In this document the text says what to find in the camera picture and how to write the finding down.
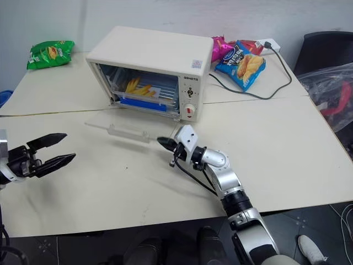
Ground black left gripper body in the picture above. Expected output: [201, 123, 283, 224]
[6, 145, 45, 182]

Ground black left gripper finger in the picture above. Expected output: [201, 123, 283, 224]
[35, 153, 77, 178]
[26, 132, 68, 151]

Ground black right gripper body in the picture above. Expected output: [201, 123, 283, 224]
[168, 141, 194, 168]

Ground glass oven door clear handle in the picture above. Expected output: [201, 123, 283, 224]
[84, 103, 183, 145]

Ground white red oven timer knob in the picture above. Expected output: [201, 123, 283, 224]
[183, 103, 196, 118]

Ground cream toaster oven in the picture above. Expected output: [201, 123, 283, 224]
[85, 25, 215, 124]

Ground yellow french fries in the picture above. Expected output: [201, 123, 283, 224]
[125, 78, 157, 98]

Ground blue plastic object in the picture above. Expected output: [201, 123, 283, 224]
[0, 89, 13, 108]

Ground green chip bag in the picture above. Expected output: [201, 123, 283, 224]
[26, 40, 76, 71]

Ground dark rounded shape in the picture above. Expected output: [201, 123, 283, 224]
[129, 236, 172, 265]
[196, 225, 230, 265]

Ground blue chip bag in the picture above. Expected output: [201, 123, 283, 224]
[214, 40, 267, 93]

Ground magenta snack bag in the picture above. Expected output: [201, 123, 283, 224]
[211, 35, 236, 64]

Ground red snack bag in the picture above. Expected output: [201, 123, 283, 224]
[239, 39, 265, 56]

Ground white power strip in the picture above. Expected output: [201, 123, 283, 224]
[255, 38, 282, 56]

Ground clear plastic bag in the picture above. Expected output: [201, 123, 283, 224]
[296, 61, 353, 164]

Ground white shoe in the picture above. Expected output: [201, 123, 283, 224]
[297, 234, 327, 265]

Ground red item in plastic bag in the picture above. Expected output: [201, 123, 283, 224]
[320, 81, 353, 118]

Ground black chair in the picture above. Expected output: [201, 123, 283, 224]
[292, 31, 353, 77]

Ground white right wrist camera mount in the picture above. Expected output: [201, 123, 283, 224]
[175, 124, 200, 161]

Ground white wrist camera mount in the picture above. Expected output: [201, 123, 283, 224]
[0, 129, 10, 160]
[175, 124, 200, 161]

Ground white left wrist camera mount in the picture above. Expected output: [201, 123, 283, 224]
[0, 129, 10, 160]

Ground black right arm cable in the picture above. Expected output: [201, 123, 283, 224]
[174, 157, 219, 197]

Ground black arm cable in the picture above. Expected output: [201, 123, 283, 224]
[0, 203, 27, 265]
[174, 157, 219, 197]

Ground metal oven wire rack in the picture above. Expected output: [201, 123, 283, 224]
[153, 78, 179, 114]

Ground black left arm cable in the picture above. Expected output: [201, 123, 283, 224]
[0, 203, 27, 265]

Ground black oven power cable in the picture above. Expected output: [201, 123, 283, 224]
[208, 41, 293, 100]

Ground white floor cables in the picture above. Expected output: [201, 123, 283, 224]
[336, 202, 353, 259]

